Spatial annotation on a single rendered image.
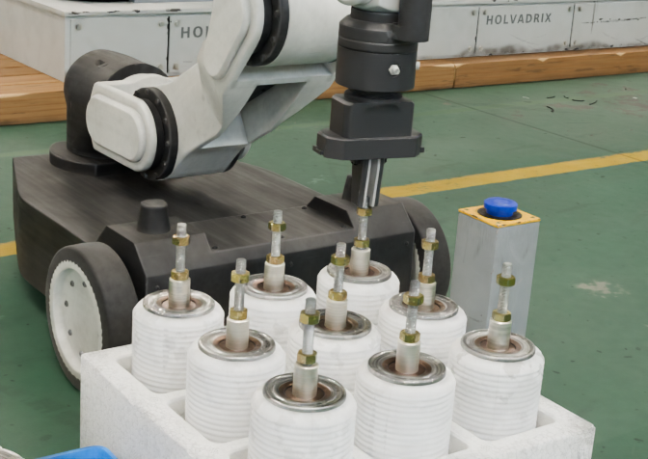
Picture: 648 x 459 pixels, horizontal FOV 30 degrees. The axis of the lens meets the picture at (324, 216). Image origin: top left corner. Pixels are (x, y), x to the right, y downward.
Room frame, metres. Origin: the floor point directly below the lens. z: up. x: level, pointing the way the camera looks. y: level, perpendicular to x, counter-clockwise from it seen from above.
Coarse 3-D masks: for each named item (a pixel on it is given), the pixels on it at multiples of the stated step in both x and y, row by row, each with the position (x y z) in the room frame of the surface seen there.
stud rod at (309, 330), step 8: (312, 304) 0.99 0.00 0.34; (312, 312) 0.99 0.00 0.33; (304, 328) 0.99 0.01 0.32; (312, 328) 0.99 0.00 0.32; (304, 336) 0.99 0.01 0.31; (312, 336) 0.99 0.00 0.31; (304, 344) 0.99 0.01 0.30; (312, 344) 0.99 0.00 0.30; (304, 352) 0.99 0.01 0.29; (312, 352) 0.99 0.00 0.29
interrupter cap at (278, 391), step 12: (264, 384) 1.00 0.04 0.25; (276, 384) 1.00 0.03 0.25; (288, 384) 1.00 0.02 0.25; (324, 384) 1.01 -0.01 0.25; (336, 384) 1.01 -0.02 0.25; (264, 396) 0.98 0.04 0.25; (276, 396) 0.98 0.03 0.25; (288, 396) 0.98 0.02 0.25; (324, 396) 0.98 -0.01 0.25; (336, 396) 0.98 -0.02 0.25; (288, 408) 0.96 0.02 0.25; (300, 408) 0.95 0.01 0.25; (312, 408) 0.96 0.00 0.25; (324, 408) 0.96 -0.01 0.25
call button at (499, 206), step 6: (492, 198) 1.40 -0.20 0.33; (498, 198) 1.40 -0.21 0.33; (504, 198) 1.40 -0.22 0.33; (486, 204) 1.38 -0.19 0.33; (492, 204) 1.37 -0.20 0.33; (498, 204) 1.37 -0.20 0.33; (504, 204) 1.37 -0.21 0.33; (510, 204) 1.38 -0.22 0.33; (516, 204) 1.38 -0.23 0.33; (486, 210) 1.39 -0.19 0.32; (492, 210) 1.37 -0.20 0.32; (498, 210) 1.37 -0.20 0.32; (504, 210) 1.37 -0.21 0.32; (510, 210) 1.37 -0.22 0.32; (516, 210) 1.38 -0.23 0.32; (498, 216) 1.37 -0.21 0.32; (504, 216) 1.37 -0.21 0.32
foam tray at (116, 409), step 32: (96, 352) 1.20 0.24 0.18; (128, 352) 1.21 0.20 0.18; (96, 384) 1.16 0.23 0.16; (128, 384) 1.13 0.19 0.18; (96, 416) 1.16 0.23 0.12; (128, 416) 1.10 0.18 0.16; (160, 416) 1.07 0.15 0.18; (544, 416) 1.14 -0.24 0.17; (576, 416) 1.13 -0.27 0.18; (128, 448) 1.10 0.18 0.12; (160, 448) 1.05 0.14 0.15; (192, 448) 1.01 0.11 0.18; (224, 448) 1.01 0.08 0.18; (448, 448) 1.08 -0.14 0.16; (480, 448) 1.05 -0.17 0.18; (512, 448) 1.05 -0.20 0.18; (544, 448) 1.07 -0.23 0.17; (576, 448) 1.10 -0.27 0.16
